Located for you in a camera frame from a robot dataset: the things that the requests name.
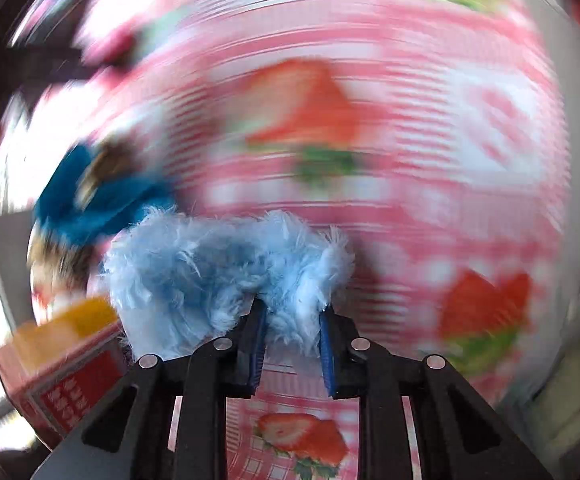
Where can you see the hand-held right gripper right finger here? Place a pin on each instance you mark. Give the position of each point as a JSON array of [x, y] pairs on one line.
[[329, 360]]

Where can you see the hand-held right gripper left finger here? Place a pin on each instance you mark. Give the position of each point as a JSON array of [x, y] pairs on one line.
[[255, 360]]

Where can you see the light blue fluffy scrunchie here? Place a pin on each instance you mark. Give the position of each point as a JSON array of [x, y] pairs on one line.
[[209, 280]]

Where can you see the pink patterned carton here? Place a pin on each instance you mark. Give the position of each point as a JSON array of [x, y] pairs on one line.
[[59, 375]]

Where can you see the pink strawberry print tablecloth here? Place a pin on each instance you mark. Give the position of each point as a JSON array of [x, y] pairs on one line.
[[370, 160]]

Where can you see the beige scrunchie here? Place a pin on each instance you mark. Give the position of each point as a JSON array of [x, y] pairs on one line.
[[59, 260]]

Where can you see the blue fuzzy scrunchie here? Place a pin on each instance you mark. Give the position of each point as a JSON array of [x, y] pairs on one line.
[[84, 205]]

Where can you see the dark brown scrunchie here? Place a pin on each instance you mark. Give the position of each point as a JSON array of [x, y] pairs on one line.
[[107, 160]]

